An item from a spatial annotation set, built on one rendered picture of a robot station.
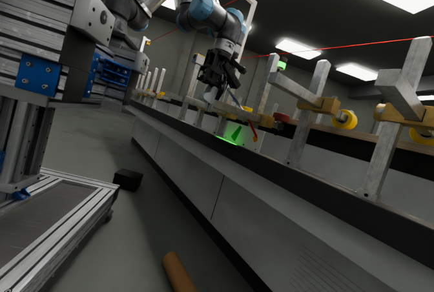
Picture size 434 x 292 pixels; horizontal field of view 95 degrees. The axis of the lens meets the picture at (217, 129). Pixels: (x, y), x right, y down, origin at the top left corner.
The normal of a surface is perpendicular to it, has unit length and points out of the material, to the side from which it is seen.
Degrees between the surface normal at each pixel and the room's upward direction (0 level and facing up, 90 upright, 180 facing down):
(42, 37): 90
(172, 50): 90
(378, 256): 90
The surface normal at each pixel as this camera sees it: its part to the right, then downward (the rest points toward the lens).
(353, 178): -0.78, -0.20
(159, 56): 0.12, 0.09
